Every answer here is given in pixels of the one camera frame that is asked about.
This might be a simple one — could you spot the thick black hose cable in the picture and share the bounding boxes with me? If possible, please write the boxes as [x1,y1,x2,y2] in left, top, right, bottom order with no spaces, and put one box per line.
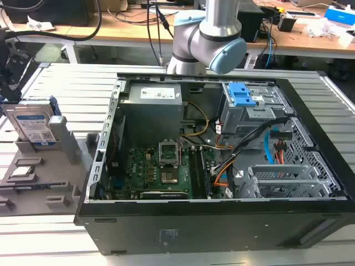
[0,0,103,43]

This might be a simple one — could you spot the light blue SATA wire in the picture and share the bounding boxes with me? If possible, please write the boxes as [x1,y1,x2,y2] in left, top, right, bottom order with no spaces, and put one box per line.
[265,127,278,167]

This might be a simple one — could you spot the clear plastic bags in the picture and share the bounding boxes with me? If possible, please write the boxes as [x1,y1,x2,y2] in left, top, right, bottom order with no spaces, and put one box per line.
[304,18,351,38]

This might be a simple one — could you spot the black desktop equipment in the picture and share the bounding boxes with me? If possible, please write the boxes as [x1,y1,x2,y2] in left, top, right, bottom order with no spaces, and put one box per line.
[8,0,95,27]

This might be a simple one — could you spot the black open PC case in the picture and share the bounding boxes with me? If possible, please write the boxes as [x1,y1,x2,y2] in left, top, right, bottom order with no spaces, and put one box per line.
[73,72,355,255]

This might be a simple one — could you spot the red orange wire bundle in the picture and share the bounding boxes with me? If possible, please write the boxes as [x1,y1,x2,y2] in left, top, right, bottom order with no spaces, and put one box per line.
[273,140,288,166]

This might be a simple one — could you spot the wooden desk white frame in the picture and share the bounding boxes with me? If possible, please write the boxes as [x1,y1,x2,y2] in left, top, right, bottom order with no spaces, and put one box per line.
[8,11,176,65]
[244,13,355,69]

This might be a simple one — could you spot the grey parts rack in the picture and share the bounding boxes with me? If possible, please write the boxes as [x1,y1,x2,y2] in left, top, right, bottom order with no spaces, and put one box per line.
[0,115,101,216]

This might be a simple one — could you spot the black sleeved cable bundle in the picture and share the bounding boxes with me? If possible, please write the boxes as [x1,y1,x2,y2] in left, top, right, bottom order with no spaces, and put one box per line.
[210,116,289,178]

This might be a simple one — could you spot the black box on desk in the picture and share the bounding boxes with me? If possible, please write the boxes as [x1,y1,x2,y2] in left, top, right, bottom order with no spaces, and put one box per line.
[237,4,265,44]

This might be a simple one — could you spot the silver CPU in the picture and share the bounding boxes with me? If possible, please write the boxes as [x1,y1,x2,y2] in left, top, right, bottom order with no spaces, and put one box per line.
[9,167,36,178]

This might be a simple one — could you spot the metal disk bay cage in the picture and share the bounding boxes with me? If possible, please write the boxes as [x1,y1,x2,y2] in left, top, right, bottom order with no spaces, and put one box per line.
[221,81,290,136]

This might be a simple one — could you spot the CPU socket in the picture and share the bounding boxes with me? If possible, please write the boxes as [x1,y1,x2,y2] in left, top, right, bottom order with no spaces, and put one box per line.
[158,140,181,169]

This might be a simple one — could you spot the blue plastic bay latch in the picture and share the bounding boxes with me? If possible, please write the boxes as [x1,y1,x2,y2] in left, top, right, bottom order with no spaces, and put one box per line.
[229,82,257,108]

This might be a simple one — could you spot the small black battery box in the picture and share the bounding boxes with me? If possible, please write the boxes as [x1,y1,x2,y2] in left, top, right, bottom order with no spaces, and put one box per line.
[277,15,297,33]

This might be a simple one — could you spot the yellow power wire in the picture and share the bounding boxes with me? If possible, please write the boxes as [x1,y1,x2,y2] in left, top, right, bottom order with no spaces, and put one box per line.
[179,102,211,137]

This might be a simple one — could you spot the orange SATA wire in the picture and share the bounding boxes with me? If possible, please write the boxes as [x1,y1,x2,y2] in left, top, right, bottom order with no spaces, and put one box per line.
[212,165,231,187]

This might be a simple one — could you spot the black power connector wire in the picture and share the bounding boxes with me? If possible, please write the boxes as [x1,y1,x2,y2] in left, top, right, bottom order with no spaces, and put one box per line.
[270,130,293,141]

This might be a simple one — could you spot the blue white cardboard box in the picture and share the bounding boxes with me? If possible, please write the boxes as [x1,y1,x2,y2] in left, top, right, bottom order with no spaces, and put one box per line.
[324,4,355,29]

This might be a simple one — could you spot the crumpled white paper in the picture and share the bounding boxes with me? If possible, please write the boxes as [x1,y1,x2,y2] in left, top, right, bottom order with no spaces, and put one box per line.
[26,15,56,31]

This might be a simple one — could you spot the black graphics card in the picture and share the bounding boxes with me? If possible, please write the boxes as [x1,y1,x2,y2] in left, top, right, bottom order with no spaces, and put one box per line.
[139,190,190,200]

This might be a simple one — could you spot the hard disk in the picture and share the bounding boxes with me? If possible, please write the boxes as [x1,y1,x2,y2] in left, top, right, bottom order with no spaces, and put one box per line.
[2,96,61,147]

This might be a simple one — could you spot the grey power supply unit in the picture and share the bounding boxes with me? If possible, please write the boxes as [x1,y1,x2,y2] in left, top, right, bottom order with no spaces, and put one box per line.
[119,83,184,140]

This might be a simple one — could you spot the installed RAM stick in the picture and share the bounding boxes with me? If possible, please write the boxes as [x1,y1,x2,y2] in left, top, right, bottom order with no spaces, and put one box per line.
[194,148,213,199]

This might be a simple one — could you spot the black hanging cables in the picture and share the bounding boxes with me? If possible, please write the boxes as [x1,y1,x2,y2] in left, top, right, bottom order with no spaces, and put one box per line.
[143,0,175,67]

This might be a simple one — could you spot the blue hanging cable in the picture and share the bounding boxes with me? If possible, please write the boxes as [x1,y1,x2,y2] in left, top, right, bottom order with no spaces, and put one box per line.
[265,35,276,69]

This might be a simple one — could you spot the green motherboard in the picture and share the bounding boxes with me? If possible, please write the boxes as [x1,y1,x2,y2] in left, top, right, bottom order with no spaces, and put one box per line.
[106,145,220,200]

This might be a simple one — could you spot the square metal chipset heatsink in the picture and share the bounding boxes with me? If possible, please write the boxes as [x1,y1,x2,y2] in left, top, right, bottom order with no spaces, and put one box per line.
[160,171,179,185]

